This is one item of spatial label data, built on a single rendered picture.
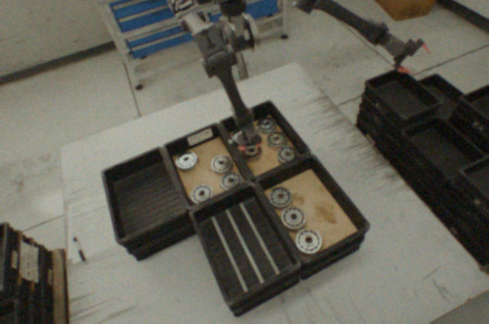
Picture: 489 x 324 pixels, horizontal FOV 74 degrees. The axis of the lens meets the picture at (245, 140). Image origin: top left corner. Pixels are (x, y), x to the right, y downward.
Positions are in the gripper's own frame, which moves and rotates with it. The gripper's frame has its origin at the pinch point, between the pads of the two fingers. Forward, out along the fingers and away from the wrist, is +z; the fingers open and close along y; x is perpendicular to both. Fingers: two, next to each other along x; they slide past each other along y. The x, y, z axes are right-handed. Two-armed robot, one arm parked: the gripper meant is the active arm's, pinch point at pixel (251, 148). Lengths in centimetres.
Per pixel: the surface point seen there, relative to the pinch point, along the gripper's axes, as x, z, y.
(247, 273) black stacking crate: -53, 4, -20
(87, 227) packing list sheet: -2, 16, -87
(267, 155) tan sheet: -4.4, 4.0, 6.9
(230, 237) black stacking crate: -37.4, 3.7, -22.6
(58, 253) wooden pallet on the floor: 23, 72, -132
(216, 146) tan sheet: 11.5, 4.1, -15.2
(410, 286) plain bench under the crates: -77, 16, 38
